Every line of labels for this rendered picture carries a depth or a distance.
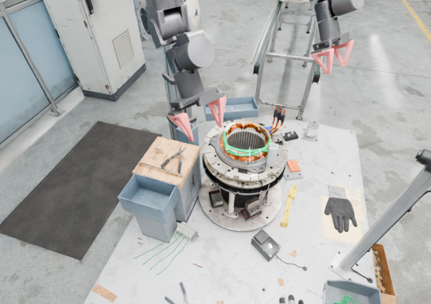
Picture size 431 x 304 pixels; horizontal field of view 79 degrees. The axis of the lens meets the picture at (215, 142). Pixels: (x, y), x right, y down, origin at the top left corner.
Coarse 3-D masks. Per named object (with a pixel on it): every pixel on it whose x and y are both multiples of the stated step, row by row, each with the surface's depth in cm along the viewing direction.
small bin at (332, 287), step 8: (328, 280) 91; (336, 280) 90; (344, 280) 88; (328, 288) 93; (336, 288) 93; (344, 288) 91; (352, 288) 90; (360, 288) 88; (368, 288) 87; (376, 288) 86; (328, 296) 91; (336, 296) 91; (344, 296) 91; (352, 296) 91; (360, 296) 91; (368, 296) 90; (376, 296) 86
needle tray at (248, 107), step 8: (232, 104) 129; (240, 104) 130; (248, 104) 130; (256, 104) 123; (208, 112) 125; (224, 112) 119; (232, 112) 119; (240, 112) 120; (248, 112) 121; (256, 112) 121; (208, 120) 121; (224, 120) 124; (232, 120) 124
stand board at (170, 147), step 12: (156, 144) 104; (168, 144) 104; (180, 144) 104; (144, 156) 99; (156, 156) 99; (168, 156) 99; (192, 156) 99; (144, 168) 95; (168, 168) 95; (168, 180) 91; (180, 180) 91
